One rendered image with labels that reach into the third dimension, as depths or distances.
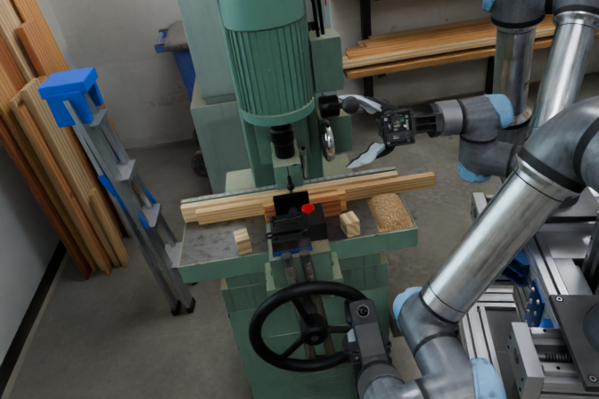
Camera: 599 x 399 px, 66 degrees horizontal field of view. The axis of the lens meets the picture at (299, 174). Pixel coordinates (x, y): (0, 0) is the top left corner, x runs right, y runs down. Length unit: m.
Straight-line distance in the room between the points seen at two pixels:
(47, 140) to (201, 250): 1.31
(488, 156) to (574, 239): 0.53
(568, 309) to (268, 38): 0.86
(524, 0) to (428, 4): 2.53
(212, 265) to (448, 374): 0.65
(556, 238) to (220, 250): 0.93
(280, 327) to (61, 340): 1.39
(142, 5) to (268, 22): 2.54
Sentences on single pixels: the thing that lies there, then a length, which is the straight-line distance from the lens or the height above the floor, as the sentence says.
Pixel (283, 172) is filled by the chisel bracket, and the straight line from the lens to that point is 1.15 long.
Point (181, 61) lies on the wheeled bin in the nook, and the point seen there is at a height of 0.82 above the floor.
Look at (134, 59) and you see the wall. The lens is 3.58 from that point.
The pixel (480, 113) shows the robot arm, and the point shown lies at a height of 1.22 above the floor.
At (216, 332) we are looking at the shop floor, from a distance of 2.22.
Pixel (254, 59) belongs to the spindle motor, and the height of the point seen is 1.36.
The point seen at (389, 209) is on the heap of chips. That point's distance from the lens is 1.19.
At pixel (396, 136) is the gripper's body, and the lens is 0.95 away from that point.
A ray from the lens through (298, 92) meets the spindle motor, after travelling 1.04.
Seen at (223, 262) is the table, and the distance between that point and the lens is 1.17.
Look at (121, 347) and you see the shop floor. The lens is 2.34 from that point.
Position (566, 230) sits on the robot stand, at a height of 0.73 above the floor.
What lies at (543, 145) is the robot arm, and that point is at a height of 1.33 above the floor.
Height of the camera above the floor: 1.67
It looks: 33 degrees down
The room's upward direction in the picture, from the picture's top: 8 degrees counter-clockwise
